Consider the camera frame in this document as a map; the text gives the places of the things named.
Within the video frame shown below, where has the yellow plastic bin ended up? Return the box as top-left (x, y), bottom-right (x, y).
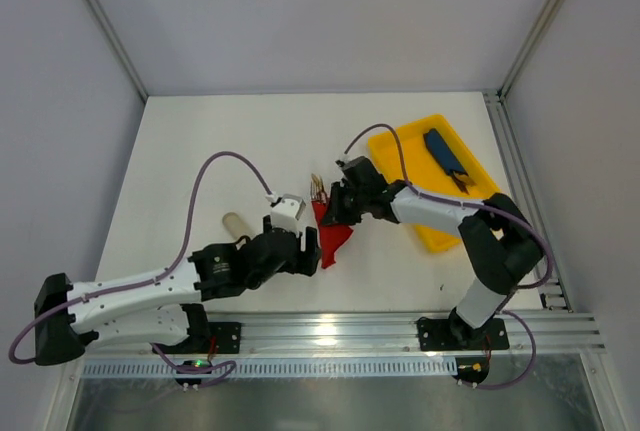
top-left (367, 112), bottom-right (504, 254)

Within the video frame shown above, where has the aluminium mounting rail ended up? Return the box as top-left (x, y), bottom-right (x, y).
top-left (208, 311), bottom-right (605, 357)

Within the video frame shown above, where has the controller board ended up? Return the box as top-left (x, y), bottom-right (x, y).
top-left (453, 356), bottom-right (490, 388)
top-left (175, 359), bottom-right (212, 392)

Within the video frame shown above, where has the left controller board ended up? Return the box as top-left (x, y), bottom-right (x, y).
top-left (175, 359), bottom-right (212, 392)

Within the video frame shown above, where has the left aluminium frame post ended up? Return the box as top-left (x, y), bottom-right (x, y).
top-left (83, 0), bottom-right (149, 103)

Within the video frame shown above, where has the right aluminium frame post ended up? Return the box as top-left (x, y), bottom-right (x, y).
top-left (497, 0), bottom-right (566, 100)

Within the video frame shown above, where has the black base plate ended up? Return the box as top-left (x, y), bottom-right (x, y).
top-left (209, 321), bottom-right (242, 354)
top-left (416, 317), bottom-right (510, 352)

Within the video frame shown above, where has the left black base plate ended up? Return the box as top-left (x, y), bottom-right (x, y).
top-left (209, 321), bottom-right (242, 354)

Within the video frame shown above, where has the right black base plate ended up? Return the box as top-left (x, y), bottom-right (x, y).
top-left (416, 317), bottom-right (510, 352)

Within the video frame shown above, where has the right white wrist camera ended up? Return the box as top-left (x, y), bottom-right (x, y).
top-left (335, 154), bottom-right (350, 168)

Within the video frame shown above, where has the slotted cable duct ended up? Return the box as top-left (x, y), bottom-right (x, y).
top-left (81, 355), bottom-right (458, 379)

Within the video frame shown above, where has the right controller board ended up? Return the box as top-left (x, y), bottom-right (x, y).
top-left (453, 356), bottom-right (490, 388)

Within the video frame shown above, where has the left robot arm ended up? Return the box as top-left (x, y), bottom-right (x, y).
top-left (34, 218), bottom-right (322, 366)

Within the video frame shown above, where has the red paper napkin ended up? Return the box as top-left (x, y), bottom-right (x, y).
top-left (311, 200), bottom-right (353, 269)

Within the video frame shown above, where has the aluminium frame post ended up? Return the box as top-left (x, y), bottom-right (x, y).
top-left (83, 0), bottom-right (149, 103)
top-left (497, 0), bottom-right (566, 100)

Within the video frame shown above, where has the right side aluminium rail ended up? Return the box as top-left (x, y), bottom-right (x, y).
top-left (483, 90), bottom-right (573, 313)

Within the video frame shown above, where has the silver fork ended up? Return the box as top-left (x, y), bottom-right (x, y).
top-left (310, 173), bottom-right (328, 204)

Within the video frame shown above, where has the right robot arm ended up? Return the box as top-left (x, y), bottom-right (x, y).
top-left (322, 156), bottom-right (544, 351)

